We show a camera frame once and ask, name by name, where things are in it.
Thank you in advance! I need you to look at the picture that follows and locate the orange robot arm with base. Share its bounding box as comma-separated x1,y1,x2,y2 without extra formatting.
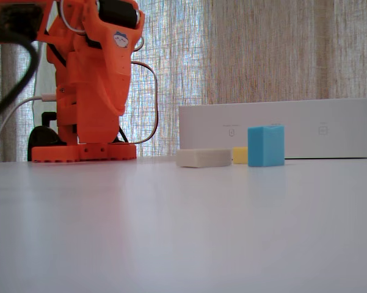
30,0,146,163

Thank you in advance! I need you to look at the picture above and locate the white foam cuboid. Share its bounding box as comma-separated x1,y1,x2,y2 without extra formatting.
175,148,233,168

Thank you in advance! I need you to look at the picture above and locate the yellow foam cuboid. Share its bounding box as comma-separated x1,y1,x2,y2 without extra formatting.
233,146,249,165

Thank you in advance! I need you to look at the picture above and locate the blue foam cuboid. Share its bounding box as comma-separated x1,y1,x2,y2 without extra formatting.
247,124,285,168

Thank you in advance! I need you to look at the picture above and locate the white cardboard bin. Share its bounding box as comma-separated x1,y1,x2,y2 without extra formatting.
178,97,367,160

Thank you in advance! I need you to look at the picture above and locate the cartoon cat sticker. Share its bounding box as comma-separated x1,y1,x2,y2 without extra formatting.
113,31,130,49

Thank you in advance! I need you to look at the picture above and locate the beige woven curtain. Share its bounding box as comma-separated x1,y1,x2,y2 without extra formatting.
0,0,367,162

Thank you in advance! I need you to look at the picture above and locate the black power plug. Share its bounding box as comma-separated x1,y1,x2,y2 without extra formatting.
42,111,58,129

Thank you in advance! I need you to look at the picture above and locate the black table clamp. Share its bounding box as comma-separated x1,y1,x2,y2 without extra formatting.
27,125,67,162

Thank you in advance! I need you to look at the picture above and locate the long white servo cable loop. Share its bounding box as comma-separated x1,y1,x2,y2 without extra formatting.
129,60,159,145

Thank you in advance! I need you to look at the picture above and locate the white usb cable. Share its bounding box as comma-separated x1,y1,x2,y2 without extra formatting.
0,93,57,162

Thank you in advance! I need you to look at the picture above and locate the white gripper servo wire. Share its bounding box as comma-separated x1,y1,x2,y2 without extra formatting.
60,0,87,35

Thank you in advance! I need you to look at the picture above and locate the thick black camera cable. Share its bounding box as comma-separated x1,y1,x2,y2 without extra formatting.
0,33,40,126

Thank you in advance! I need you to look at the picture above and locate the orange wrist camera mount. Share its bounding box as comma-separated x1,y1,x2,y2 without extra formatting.
0,0,54,43

